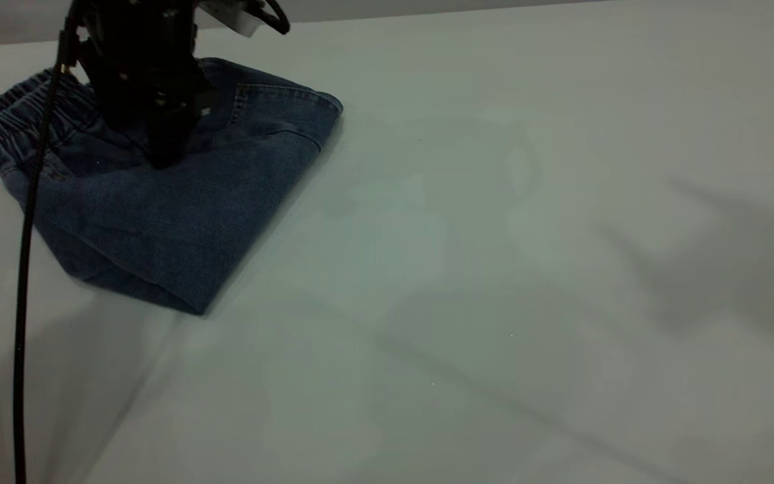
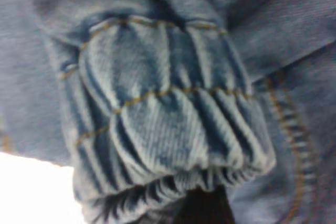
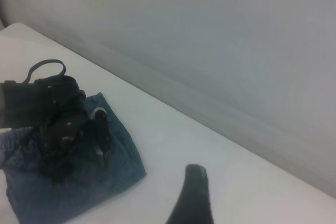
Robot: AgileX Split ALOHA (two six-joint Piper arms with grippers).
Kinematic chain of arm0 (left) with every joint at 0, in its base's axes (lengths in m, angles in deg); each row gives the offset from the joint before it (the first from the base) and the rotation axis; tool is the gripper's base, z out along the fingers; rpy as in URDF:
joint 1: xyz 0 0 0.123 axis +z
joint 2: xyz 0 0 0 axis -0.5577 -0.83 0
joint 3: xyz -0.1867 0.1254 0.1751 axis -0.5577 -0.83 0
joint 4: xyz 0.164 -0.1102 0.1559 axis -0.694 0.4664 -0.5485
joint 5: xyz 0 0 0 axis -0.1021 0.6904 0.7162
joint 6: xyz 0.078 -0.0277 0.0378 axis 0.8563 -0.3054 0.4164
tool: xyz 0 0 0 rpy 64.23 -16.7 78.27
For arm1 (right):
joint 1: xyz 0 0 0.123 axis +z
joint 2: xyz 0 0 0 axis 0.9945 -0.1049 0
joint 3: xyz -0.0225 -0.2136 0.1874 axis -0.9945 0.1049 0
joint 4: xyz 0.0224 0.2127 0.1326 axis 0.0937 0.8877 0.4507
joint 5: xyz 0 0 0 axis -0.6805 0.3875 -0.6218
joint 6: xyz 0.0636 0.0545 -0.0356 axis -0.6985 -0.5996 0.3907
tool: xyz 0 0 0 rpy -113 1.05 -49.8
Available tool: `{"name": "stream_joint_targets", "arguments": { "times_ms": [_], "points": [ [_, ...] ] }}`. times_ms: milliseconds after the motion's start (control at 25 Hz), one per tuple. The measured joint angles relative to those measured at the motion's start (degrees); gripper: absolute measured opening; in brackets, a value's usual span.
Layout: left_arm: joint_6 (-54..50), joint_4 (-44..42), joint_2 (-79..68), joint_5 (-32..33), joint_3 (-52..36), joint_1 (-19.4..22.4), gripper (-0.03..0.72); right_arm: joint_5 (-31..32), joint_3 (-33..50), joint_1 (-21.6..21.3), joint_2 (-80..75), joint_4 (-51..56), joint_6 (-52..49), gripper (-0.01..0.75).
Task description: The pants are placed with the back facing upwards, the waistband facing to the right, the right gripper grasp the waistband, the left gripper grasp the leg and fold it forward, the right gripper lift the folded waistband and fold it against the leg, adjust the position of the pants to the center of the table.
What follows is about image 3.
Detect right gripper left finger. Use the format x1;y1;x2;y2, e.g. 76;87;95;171
167;164;198;224

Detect blue denim shorts with print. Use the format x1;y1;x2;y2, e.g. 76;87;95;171
0;92;147;224

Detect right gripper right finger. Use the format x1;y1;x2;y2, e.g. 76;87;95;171
191;165;215;224

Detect black braided cable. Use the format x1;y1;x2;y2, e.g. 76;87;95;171
27;59;67;85

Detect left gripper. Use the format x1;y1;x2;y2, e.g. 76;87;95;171
35;75;111;183

